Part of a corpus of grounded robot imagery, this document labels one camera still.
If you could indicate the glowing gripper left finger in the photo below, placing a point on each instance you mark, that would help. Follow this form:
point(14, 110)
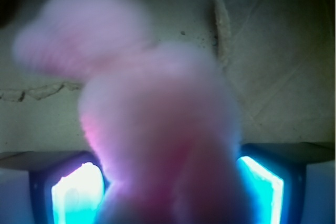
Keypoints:
point(51, 187)

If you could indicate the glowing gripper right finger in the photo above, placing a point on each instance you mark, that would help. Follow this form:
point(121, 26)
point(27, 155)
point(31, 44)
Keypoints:
point(292, 182)

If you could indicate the pink plush bunny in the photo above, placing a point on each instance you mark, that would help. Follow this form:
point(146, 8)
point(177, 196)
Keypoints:
point(158, 115)

